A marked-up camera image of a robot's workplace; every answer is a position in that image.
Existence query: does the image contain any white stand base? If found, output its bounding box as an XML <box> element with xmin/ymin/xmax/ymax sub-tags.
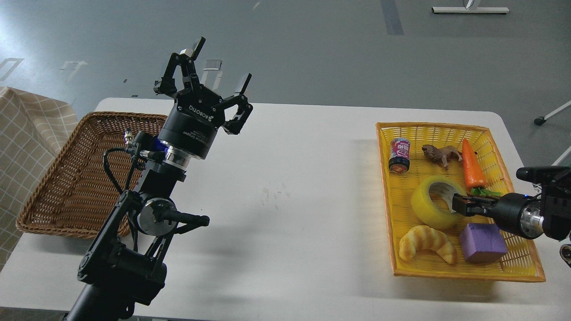
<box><xmin>431</xmin><ymin>6</ymin><xmax>510</xmax><ymax>15</ymax></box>

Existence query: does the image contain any purple block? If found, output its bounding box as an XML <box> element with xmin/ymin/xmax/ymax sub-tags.
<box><xmin>459</xmin><ymin>222</ymin><xmax>508</xmax><ymax>263</ymax></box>

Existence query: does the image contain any orange toy carrot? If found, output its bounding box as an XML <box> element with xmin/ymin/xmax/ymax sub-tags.
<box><xmin>462</xmin><ymin>138</ymin><xmax>502</xmax><ymax>197</ymax></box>

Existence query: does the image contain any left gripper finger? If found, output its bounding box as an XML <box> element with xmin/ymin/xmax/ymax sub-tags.
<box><xmin>216</xmin><ymin>73</ymin><xmax>253</xmax><ymax>136</ymax></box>
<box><xmin>153</xmin><ymin>37</ymin><xmax>206</xmax><ymax>100</ymax></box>

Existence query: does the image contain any brown toy animal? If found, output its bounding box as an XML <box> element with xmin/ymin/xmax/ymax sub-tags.
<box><xmin>421</xmin><ymin>144</ymin><xmax>463</xmax><ymax>171</ymax></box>

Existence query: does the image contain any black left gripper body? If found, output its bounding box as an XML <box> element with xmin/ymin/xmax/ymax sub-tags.
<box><xmin>157</xmin><ymin>85</ymin><xmax>225</xmax><ymax>159</ymax></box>

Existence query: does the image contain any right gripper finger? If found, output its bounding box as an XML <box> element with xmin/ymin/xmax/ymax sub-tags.
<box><xmin>452</xmin><ymin>195</ymin><xmax>497</xmax><ymax>217</ymax></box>

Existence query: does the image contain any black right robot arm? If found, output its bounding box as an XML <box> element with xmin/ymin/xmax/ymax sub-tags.
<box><xmin>452</xmin><ymin>166</ymin><xmax>571</xmax><ymax>265</ymax></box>

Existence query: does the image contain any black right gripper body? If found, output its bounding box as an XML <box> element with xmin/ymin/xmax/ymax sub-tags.
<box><xmin>484</xmin><ymin>193</ymin><xmax>544</xmax><ymax>239</ymax></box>

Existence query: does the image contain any small drink can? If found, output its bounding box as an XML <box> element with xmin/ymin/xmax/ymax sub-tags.
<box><xmin>388</xmin><ymin>137</ymin><xmax>410</xmax><ymax>173</ymax></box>

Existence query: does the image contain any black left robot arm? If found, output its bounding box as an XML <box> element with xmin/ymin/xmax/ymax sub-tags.
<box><xmin>64</xmin><ymin>37</ymin><xmax>253</xmax><ymax>321</ymax></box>

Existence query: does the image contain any brown wicker basket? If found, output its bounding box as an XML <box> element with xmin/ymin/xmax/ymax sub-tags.
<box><xmin>16</xmin><ymin>111</ymin><xmax>166</xmax><ymax>239</ymax></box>

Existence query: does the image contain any beige checkered cloth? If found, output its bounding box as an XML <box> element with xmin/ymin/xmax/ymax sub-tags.
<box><xmin>0</xmin><ymin>86</ymin><xmax>78</xmax><ymax>268</ymax></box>

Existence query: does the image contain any toy croissant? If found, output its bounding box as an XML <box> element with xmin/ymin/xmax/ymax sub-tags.
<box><xmin>398</xmin><ymin>225</ymin><xmax>458</xmax><ymax>265</ymax></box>

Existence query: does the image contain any person in green sleeve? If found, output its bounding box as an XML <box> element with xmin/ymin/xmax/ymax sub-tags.
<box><xmin>534</xmin><ymin>100</ymin><xmax>571</xmax><ymax>126</ymax></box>

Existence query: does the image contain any yellow tape roll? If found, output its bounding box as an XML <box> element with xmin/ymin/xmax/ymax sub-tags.
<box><xmin>410</xmin><ymin>175</ymin><xmax>467</xmax><ymax>230</ymax></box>

